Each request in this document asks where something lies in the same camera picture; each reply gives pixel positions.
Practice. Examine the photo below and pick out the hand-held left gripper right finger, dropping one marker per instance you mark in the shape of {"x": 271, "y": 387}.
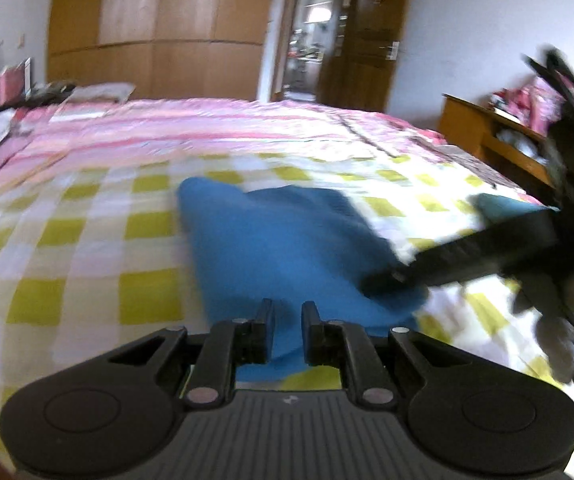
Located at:
{"x": 310, "y": 324}

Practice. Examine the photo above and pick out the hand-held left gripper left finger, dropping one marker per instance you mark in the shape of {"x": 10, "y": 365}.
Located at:
{"x": 265, "y": 322}

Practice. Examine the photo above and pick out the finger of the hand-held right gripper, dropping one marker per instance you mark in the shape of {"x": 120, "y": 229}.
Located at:
{"x": 472, "y": 255}

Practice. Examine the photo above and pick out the blue knit sweater yellow stripe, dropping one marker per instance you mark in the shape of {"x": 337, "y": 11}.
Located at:
{"x": 277, "y": 245}

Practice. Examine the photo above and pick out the person's right hand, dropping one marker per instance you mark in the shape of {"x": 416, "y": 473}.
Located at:
{"x": 562, "y": 345}

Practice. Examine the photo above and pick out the pink bags on table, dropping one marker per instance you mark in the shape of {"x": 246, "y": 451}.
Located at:
{"x": 532, "y": 100}

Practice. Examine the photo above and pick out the wooden side table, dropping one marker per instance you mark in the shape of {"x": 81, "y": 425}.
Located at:
{"x": 487, "y": 130}

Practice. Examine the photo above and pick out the yellow-green checkered blanket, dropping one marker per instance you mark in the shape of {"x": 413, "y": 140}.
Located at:
{"x": 77, "y": 240}

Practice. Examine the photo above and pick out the pink striped blanket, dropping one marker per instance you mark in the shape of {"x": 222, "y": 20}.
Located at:
{"x": 207, "y": 120}

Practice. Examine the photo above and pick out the brown wooden door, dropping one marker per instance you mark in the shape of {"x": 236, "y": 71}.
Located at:
{"x": 367, "y": 35}

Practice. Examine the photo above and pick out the open doorway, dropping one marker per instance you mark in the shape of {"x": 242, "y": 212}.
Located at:
{"x": 312, "y": 35}

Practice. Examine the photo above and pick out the white cloth bundle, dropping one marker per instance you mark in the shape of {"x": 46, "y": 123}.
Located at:
{"x": 102, "y": 92}

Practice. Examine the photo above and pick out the wooden wardrobe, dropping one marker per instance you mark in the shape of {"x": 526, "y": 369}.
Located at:
{"x": 167, "y": 25}

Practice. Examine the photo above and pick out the dark clutter on nightstand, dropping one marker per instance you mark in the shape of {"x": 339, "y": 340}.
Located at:
{"x": 49, "y": 91}

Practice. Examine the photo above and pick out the pink box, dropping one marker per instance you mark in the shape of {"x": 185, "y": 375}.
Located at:
{"x": 12, "y": 82}

